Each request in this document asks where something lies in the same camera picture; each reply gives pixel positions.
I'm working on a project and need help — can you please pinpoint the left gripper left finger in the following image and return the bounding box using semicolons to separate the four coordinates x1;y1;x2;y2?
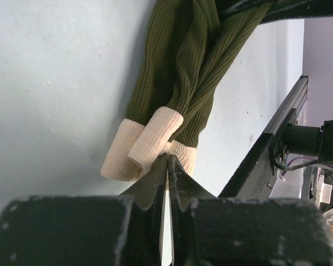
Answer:
0;155;168;265

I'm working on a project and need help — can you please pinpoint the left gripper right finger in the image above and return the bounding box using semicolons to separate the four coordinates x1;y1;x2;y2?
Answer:
168;155;333;265

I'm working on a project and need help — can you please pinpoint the olive green underwear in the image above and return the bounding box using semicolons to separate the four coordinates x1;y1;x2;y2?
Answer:
100;1;275;181

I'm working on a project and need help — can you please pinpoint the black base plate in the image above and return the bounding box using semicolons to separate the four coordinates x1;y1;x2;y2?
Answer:
218;132;306;199

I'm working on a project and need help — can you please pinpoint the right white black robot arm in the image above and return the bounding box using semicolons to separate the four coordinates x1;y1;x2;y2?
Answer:
216;1;333;160

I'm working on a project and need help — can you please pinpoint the aluminium front rail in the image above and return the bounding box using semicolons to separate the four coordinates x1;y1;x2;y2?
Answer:
263;76;309;135

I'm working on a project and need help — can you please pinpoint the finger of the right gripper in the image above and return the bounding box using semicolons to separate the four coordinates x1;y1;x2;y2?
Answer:
216;0;333;24

